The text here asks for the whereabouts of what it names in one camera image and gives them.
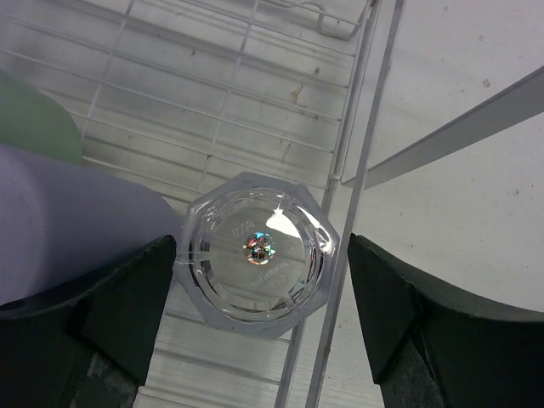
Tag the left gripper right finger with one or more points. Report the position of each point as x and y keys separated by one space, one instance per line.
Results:
x=432 y=344

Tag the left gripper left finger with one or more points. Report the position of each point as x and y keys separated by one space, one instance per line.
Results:
x=88 y=342

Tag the clear faceted glass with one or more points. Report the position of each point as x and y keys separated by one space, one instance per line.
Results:
x=256 y=255

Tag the lavender cup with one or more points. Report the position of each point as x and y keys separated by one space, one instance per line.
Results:
x=60 y=221

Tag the green cup lower shelf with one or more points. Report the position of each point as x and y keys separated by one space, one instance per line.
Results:
x=32 y=121

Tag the white wire dish rack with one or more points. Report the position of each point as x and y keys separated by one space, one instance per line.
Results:
x=180 y=96

